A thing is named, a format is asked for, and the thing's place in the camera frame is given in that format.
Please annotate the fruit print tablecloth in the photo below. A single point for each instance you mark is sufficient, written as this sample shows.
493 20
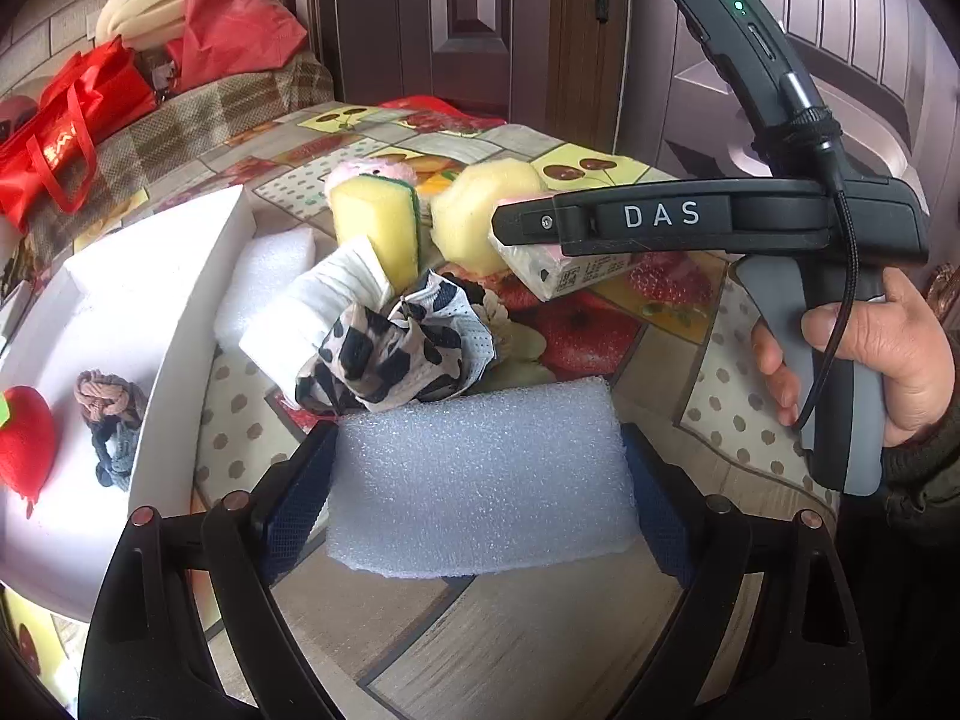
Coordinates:
750 405

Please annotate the plaid blanket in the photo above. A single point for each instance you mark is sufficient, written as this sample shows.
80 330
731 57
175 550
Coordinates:
202 120

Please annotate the brown wooden door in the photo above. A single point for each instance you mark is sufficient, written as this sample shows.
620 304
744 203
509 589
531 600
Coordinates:
450 15

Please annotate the pink white tissue pack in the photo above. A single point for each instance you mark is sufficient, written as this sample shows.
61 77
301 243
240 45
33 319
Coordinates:
555 274

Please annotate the pink brown hair scrunchie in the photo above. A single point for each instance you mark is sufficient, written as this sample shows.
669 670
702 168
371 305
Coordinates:
105 394

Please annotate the red helmet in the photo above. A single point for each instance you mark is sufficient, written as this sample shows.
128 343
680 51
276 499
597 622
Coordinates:
15 116

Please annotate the large white foam block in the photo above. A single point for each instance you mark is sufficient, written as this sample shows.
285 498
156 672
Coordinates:
480 472

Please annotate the leopard print scrunchie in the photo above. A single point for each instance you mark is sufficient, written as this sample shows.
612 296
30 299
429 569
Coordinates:
375 360

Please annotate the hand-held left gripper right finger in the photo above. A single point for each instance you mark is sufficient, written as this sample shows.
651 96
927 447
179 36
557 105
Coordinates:
656 502

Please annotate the red strawberry plush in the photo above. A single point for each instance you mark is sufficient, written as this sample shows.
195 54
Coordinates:
26 442

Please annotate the dark cloth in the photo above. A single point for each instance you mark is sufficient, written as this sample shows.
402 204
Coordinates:
157 71

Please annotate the red cloth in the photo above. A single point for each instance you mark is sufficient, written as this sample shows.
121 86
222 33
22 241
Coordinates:
435 109

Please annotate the white cardboard box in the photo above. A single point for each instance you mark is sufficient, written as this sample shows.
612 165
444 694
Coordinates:
97 345

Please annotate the person's right forearm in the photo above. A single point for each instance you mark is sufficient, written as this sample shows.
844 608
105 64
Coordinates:
926 480

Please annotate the plain yellow sponge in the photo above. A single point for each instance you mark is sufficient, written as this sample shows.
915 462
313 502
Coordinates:
465 217

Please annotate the yellow green scouring sponge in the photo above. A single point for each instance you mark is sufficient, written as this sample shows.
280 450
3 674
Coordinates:
375 225

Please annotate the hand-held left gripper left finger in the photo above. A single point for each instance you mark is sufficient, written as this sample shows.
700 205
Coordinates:
304 480

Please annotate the person's right hand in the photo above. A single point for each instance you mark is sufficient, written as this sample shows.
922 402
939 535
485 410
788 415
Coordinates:
907 360

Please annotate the pink plush toy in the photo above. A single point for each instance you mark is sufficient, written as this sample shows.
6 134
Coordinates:
352 169

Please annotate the mauve metal door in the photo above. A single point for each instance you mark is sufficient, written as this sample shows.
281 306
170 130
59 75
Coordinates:
862 52

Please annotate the white towel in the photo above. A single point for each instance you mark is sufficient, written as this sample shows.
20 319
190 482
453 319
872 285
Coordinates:
300 315

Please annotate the red plastic bag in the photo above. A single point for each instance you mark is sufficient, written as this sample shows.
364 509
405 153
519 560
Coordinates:
232 22

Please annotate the dark blue hair scrunchie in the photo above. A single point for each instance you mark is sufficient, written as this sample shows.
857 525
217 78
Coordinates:
116 457

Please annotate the small white foam block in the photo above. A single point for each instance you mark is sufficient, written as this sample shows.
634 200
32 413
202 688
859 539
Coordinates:
262 277

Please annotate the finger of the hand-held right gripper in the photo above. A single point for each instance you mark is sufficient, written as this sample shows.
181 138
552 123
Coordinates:
532 223

